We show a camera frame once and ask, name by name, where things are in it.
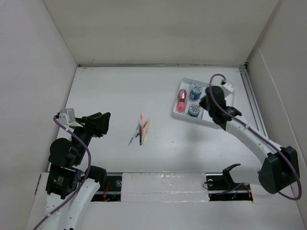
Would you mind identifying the blue patterned tape roll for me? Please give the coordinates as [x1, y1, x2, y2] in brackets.
[188, 103, 203, 118]
[189, 84, 203, 100]

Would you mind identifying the black pen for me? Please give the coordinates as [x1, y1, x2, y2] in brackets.
[139, 121, 142, 146]

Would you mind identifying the white foam block front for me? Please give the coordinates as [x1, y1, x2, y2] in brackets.
[121, 172, 209, 203]

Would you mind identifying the orange pen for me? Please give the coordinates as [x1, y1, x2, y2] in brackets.
[140, 113, 143, 145]

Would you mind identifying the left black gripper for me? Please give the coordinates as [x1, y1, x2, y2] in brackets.
[70, 111, 110, 163]

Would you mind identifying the red clear pen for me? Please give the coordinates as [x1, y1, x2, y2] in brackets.
[135, 117, 151, 138]

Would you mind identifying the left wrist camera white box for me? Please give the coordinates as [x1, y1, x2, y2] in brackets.
[58, 108, 76, 126]

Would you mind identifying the pink glue bottle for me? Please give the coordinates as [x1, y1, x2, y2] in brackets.
[177, 89, 187, 112]

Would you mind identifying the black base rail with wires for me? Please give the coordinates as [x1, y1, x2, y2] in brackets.
[92, 173, 253, 202]

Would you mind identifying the blue clear pen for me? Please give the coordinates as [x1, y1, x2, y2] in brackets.
[128, 123, 140, 147]

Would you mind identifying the white compartment tray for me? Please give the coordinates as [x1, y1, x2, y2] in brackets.
[173, 78, 220, 129]

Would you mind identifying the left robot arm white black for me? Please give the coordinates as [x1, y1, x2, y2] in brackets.
[34, 108, 111, 230]

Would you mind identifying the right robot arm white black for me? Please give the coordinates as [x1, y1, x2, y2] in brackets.
[200, 86, 302, 194]

